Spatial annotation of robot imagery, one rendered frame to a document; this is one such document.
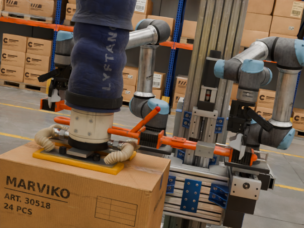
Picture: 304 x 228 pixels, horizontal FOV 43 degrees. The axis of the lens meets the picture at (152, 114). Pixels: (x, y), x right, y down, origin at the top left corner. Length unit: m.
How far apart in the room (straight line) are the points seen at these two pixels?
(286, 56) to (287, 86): 0.14
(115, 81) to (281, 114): 0.85
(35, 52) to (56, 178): 8.09
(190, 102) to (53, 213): 1.02
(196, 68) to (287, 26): 6.69
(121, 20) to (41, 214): 0.77
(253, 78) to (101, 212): 0.72
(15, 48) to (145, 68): 7.73
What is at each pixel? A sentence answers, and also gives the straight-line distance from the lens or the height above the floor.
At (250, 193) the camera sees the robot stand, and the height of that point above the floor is 0.93.
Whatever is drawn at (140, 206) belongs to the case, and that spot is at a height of 1.01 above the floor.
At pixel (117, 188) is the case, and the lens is 1.36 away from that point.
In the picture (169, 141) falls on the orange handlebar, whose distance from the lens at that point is 1.47.
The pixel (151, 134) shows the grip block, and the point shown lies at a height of 1.23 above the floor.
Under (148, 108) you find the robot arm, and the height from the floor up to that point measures 1.23.
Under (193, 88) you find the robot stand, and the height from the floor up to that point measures 1.35.
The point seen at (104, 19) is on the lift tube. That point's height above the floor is 1.62.
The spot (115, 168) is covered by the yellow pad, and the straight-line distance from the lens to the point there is 1.44.
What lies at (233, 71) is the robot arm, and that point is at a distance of 1.54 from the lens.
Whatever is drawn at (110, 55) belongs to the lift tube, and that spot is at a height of 1.50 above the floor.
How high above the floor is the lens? 1.57
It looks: 11 degrees down
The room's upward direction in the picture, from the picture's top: 9 degrees clockwise
